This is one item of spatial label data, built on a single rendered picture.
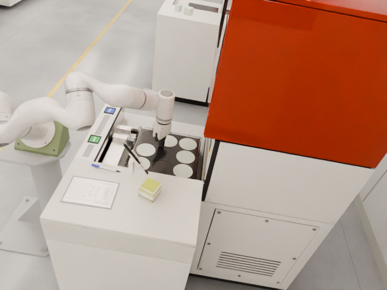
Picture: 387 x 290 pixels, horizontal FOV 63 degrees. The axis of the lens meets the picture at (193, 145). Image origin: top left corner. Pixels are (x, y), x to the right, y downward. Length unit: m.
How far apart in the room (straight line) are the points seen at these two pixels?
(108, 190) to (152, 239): 0.30
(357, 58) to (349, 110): 0.20
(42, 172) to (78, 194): 0.57
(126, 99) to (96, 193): 0.44
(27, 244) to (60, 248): 0.96
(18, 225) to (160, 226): 1.46
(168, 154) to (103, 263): 0.62
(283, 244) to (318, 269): 0.79
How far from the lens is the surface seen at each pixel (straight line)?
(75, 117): 1.26
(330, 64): 1.20
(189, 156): 1.72
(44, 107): 1.34
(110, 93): 1.23
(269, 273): 2.19
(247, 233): 1.83
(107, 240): 1.39
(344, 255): 2.85
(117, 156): 1.71
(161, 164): 1.65
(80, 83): 1.28
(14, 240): 2.54
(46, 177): 2.00
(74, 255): 1.57
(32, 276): 2.39
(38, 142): 1.85
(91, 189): 1.45
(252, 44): 1.13
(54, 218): 1.38
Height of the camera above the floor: 2.07
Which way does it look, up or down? 41 degrees down
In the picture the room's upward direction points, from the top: 11 degrees clockwise
